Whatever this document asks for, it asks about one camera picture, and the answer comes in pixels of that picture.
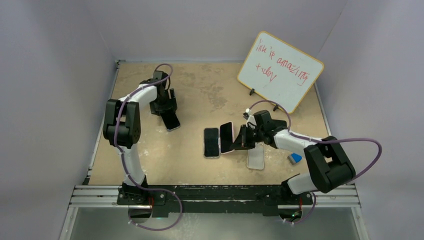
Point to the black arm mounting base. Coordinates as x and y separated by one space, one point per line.
267 200

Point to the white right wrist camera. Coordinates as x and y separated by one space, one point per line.
249 117

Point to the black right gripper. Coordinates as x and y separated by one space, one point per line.
241 142

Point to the yellow framed whiteboard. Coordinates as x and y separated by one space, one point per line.
278 71

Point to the frosted clear phone case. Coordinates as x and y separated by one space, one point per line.
256 157

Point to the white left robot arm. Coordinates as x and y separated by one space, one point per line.
122 128

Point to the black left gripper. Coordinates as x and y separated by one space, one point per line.
171 105

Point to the blue white eraser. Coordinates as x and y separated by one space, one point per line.
294 158

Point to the pink phone case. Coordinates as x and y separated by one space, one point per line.
232 139

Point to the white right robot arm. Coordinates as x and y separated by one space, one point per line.
328 164

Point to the black phone with white reflection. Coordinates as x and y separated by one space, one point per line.
211 143

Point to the aluminium table frame rail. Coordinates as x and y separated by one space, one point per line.
72 211

